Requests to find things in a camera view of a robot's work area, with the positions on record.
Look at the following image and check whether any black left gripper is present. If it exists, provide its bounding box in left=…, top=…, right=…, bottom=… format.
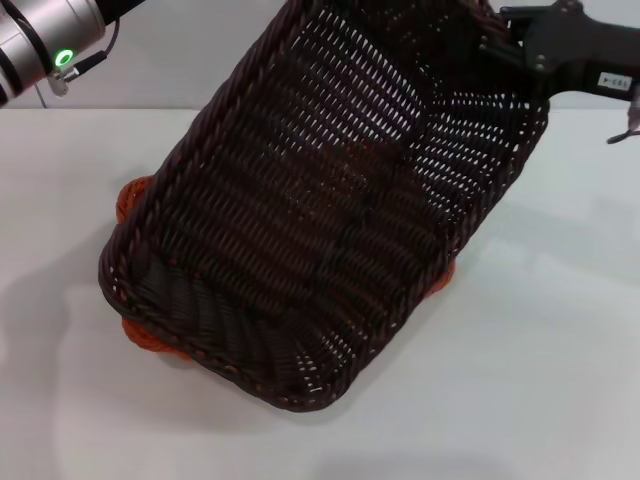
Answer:
left=94, top=0, right=151, bottom=26

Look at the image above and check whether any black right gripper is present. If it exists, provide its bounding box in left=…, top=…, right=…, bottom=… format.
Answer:
left=477, top=0, right=640, bottom=101

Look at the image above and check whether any orange wicker basket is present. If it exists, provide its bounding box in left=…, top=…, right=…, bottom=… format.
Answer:
left=115, top=174, right=457, bottom=362

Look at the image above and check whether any dark brown wicker basket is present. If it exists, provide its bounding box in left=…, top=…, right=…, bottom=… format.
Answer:
left=97, top=0, right=551, bottom=414

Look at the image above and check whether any left arm connector cable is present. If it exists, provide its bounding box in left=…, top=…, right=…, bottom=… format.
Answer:
left=47, top=19, right=124, bottom=97

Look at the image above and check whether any arm connector cable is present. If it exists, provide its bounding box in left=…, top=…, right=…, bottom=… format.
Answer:
left=606, top=87, right=640, bottom=147
left=47, top=19, right=124, bottom=97

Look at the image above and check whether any right arm connector cable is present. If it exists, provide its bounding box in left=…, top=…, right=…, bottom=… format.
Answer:
left=606, top=87, right=640, bottom=147

